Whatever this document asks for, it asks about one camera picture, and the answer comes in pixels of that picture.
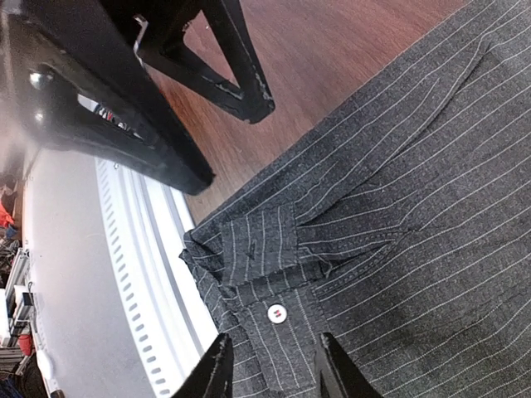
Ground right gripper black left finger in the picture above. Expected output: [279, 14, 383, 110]
[172, 333, 234, 398]

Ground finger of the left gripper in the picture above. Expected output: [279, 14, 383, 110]
[139, 0, 275, 124]
[24, 1, 214, 195]

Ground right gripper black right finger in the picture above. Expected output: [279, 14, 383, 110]
[315, 332, 382, 398]

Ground black pinstriped long sleeve shirt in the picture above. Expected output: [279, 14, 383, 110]
[182, 1, 530, 397]

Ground background clutter shelf items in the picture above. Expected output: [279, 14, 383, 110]
[1, 173, 51, 397]

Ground front aluminium rail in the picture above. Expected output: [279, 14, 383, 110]
[23, 151, 217, 397]

